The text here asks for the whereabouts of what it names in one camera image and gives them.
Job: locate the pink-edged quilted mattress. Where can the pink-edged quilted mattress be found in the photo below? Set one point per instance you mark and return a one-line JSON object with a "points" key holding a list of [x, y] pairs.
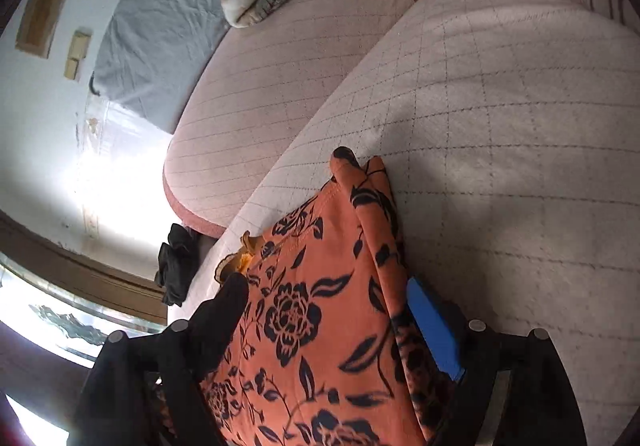
{"points": [[280, 66]]}

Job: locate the brown wooden door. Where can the brown wooden door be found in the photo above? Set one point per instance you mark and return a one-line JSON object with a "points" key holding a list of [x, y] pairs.
{"points": [[75, 271]]}

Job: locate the orange black floral garment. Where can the orange black floral garment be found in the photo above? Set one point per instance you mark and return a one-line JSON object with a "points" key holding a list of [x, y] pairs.
{"points": [[325, 326]]}

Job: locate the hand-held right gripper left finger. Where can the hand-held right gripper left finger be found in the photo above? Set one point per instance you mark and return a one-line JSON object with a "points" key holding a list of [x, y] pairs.
{"points": [[222, 321]]}

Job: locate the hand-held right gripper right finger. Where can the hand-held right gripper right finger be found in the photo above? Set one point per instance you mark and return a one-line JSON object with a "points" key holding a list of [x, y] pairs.
{"points": [[435, 331]]}

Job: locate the beige wall switch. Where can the beige wall switch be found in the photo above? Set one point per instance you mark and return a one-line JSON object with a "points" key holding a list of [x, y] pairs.
{"points": [[77, 53]]}

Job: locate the decorative glass door pane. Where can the decorative glass door pane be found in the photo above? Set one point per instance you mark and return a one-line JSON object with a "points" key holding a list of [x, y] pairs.
{"points": [[50, 316]]}

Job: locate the wooden wall frame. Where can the wooden wall frame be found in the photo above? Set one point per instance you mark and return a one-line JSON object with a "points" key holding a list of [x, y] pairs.
{"points": [[45, 13]]}

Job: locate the white quilted bed mat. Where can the white quilted bed mat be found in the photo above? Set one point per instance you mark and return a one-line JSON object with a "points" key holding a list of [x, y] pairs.
{"points": [[500, 151]]}

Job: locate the black cloth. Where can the black cloth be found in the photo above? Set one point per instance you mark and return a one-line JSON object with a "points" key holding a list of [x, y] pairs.
{"points": [[175, 266]]}

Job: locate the grey bed sheet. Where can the grey bed sheet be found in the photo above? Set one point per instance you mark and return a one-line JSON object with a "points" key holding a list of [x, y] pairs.
{"points": [[160, 36]]}

